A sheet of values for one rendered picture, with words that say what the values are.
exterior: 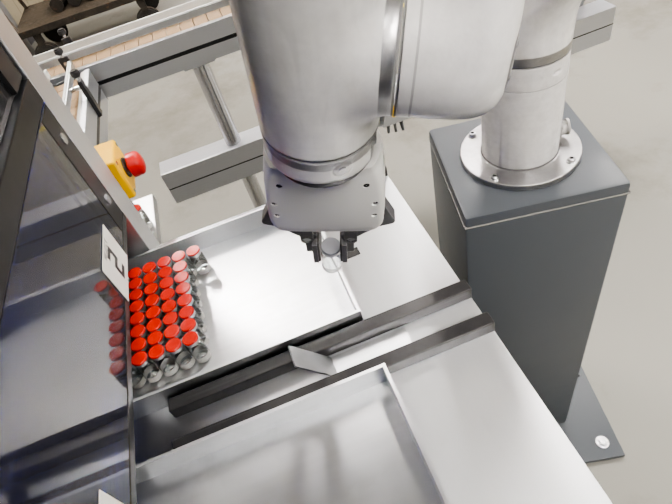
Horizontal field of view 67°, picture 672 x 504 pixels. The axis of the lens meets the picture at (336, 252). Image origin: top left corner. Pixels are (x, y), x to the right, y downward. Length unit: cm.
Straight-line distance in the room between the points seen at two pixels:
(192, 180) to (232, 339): 106
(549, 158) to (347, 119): 60
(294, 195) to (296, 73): 14
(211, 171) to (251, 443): 120
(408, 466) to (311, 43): 44
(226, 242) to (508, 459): 52
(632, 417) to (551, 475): 105
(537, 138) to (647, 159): 151
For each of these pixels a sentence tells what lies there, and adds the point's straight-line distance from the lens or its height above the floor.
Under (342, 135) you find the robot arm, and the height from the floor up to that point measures 125.
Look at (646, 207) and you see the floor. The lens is 212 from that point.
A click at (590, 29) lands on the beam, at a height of 50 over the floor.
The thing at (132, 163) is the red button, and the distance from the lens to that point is 88.
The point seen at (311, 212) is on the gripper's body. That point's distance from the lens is 42.
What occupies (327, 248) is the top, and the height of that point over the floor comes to 105.
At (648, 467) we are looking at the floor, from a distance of 158.
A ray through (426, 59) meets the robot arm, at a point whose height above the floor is 129.
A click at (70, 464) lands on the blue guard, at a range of 46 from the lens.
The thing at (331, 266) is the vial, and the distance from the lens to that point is 55.
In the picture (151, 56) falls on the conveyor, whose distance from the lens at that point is 151.
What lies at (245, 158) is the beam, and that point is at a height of 50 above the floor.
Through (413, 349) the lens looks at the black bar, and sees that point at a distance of 62.
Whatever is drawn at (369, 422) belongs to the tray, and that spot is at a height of 88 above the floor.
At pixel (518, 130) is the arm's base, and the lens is 82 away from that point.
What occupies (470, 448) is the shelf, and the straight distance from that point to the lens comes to 59.
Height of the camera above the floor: 143
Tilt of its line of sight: 46 degrees down
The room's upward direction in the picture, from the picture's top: 17 degrees counter-clockwise
